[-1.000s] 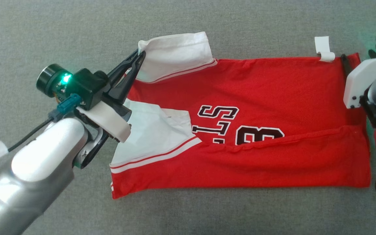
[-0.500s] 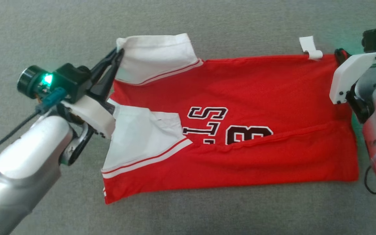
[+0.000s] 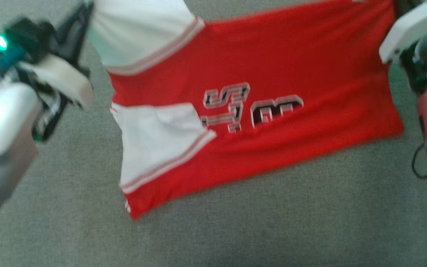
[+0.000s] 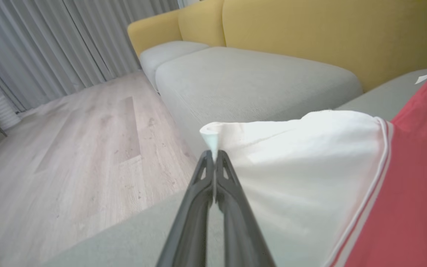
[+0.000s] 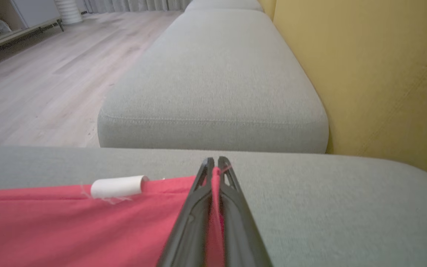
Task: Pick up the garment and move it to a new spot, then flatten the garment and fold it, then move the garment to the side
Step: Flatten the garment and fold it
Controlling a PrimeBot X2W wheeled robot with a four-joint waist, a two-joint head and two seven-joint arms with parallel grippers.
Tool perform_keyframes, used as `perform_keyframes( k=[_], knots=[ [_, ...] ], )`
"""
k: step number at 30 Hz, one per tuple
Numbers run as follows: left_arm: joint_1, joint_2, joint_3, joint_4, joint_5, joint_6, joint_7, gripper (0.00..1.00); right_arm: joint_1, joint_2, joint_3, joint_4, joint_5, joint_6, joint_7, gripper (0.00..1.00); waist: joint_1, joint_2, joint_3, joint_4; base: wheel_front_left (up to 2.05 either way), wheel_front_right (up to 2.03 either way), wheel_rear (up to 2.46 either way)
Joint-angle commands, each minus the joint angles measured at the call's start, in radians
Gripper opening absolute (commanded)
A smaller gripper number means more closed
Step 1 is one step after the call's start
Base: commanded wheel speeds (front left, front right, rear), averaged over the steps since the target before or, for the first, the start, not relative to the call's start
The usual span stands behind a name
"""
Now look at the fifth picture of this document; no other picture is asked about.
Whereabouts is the grey sofa seat cushion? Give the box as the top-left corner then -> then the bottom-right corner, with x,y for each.
185,0 -> 264,12
97,8 -> 329,154

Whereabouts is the yellow sofa back cushion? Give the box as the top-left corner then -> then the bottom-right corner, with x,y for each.
258,0 -> 277,21
273,0 -> 427,186

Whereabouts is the grey pleated curtain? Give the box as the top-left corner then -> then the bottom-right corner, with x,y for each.
84,0 -> 193,13

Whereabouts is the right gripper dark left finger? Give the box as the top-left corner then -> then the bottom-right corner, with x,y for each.
157,158 -> 214,267

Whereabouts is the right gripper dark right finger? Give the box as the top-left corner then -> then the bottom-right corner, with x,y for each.
217,156 -> 273,267

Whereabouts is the red basketball jersey white trim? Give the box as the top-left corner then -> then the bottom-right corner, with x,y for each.
0,167 -> 232,267

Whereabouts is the white ribbed plant pot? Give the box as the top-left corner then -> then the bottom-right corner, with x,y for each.
54,0 -> 83,25

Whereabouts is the low TV cabinet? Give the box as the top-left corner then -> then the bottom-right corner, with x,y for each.
0,0 -> 64,56

